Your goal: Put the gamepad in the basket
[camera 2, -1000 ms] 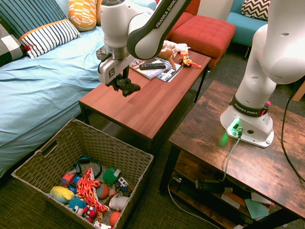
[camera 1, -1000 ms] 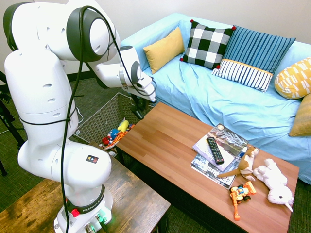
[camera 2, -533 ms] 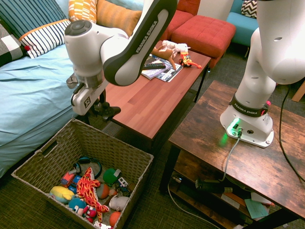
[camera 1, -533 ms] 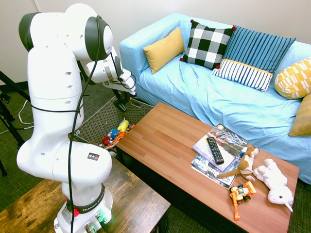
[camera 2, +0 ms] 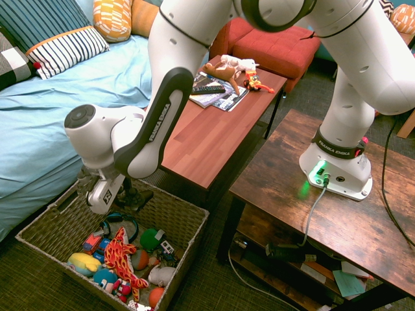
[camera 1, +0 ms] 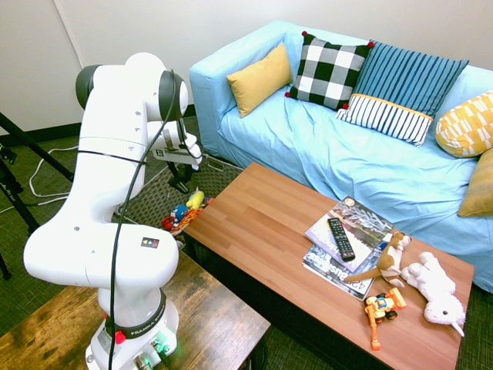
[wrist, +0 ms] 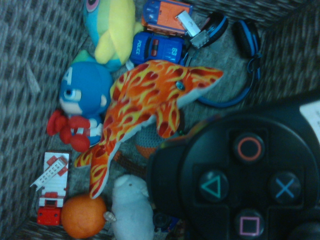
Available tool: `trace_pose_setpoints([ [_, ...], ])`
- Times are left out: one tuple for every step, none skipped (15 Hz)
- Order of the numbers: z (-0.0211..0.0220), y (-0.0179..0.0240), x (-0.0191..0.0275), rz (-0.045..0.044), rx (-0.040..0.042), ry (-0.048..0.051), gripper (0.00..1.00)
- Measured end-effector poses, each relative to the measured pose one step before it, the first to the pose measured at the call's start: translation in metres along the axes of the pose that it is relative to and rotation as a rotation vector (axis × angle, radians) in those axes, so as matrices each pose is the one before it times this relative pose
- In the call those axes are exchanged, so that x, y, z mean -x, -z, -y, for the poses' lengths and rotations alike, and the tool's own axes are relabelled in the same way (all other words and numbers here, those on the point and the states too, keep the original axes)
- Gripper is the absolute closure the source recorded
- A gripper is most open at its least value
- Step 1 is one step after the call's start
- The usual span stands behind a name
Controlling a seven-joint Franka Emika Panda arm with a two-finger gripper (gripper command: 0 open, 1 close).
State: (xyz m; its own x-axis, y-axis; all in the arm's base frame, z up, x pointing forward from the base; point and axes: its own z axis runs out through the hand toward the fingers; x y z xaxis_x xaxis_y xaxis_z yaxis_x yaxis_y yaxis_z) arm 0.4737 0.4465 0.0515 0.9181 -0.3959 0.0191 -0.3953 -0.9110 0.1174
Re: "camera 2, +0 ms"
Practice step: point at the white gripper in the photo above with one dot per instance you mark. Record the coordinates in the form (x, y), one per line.
(105, 194)

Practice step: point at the black gamepad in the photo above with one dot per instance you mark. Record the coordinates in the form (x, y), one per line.
(137, 197)

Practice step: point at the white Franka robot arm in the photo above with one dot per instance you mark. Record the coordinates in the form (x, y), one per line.
(347, 97)

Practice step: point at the woven grey basket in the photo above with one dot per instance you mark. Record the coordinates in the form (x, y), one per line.
(181, 223)

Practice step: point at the blue black headphones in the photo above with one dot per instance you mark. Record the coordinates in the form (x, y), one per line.
(134, 226)

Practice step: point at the green plush ball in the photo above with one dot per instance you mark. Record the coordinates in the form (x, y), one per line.
(149, 239)

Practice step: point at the red toy car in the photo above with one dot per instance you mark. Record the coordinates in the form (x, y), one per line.
(92, 243)

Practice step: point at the orange flame pattern plush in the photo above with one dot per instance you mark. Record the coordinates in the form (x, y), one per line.
(120, 252)

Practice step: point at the blue toy car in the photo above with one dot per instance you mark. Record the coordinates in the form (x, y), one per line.
(103, 250)

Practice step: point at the grey orange plush ball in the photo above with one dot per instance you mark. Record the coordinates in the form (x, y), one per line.
(140, 259)

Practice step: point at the white blue toy truck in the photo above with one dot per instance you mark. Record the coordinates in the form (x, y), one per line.
(167, 249)

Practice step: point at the yellow plush toy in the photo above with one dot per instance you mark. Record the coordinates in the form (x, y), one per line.
(82, 262)

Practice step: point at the blue haired plush doll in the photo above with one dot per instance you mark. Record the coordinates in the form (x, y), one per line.
(105, 278)

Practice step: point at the white plush toy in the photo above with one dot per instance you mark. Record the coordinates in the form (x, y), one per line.
(162, 275)

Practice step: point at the reddish wooden coffee table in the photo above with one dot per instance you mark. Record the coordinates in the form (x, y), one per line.
(214, 136)

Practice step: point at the black remote control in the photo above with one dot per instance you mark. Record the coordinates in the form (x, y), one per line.
(207, 89)

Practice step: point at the business magazine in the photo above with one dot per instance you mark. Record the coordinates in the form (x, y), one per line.
(231, 102)

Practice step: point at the brown kangaroo plush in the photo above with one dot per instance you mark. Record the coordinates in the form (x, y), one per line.
(220, 73)

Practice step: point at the white navy striped pillow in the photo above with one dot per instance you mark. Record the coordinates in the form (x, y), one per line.
(65, 48)

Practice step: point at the rustic dark wooden table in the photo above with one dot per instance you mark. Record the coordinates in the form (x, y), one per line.
(279, 181)

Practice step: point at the black white checkered pillow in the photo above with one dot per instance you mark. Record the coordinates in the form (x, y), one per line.
(13, 64)

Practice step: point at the orange toy excavator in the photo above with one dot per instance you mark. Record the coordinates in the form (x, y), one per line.
(253, 81)

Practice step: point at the black power supply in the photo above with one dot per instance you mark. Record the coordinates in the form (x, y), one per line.
(285, 252)

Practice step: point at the yellow white patterned bolster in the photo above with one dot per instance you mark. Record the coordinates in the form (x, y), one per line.
(111, 19)

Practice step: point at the white unicorn plush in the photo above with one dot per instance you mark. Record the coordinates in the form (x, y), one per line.
(240, 63)

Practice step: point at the mustard yellow pillow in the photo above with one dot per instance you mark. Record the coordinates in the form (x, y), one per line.
(142, 16)

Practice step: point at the blue striped pillow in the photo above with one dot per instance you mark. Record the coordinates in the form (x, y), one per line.
(39, 19)

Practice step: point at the white paper sheet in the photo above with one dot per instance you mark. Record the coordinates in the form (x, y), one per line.
(313, 272)

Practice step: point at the red upholstered ottoman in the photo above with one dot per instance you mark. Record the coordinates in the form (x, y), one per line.
(275, 48)

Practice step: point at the green paper sheet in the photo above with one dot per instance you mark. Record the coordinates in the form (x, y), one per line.
(348, 283)

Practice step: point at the light wooden furniture leg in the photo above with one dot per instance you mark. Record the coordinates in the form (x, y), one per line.
(408, 124)

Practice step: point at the orange patterned pillow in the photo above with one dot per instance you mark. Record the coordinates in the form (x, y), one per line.
(403, 17)

